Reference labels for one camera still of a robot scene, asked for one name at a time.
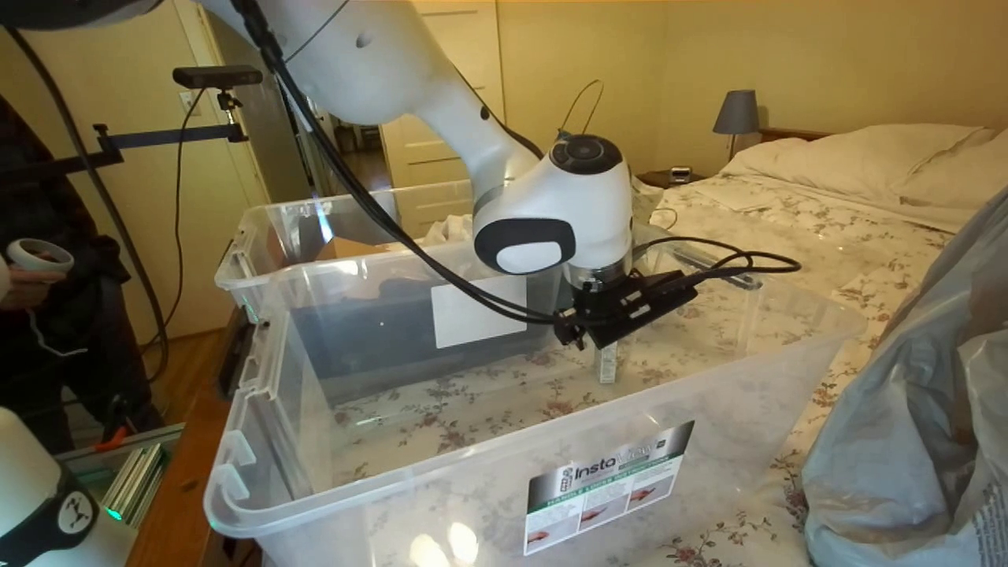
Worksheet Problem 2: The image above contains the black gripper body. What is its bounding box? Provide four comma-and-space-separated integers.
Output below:
554, 272, 695, 351

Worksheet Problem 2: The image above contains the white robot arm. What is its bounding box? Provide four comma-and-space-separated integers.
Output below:
198, 0, 695, 351

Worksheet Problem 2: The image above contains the clear front plastic bin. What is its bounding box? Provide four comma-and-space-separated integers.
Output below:
204, 285, 858, 567

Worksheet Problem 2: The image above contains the clear plastic bin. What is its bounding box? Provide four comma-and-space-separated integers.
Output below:
204, 285, 858, 567
213, 195, 554, 401

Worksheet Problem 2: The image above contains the dark wooden nightstand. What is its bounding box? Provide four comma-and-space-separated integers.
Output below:
637, 163, 708, 189

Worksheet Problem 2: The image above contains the floral bed sheet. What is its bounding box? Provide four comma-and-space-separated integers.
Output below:
607, 177, 959, 567

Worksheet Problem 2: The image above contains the cream wooden dresser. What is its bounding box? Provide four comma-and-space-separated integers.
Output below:
381, 0, 502, 233

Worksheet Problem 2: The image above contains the grey bedside lamp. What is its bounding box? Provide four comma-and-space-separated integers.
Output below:
714, 88, 759, 153

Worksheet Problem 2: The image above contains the clear rear plastic bin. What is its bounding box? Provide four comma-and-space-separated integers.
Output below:
213, 195, 554, 401

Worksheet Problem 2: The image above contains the grey plastic bag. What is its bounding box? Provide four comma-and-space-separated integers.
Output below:
800, 193, 1008, 567

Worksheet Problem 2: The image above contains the white pillow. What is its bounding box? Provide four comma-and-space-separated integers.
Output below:
725, 124, 1008, 229

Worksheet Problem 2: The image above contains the person in dark clothes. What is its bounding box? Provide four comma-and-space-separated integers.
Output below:
0, 95, 161, 453

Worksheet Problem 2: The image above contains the white device with green light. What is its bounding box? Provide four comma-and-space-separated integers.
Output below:
0, 410, 136, 567

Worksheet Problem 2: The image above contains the white VR controller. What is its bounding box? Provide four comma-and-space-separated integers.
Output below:
6, 235, 75, 276

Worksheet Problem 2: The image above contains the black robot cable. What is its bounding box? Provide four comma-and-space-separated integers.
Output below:
229, 0, 806, 329

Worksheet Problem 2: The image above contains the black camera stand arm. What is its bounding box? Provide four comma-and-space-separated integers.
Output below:
48, 66, 262, 172

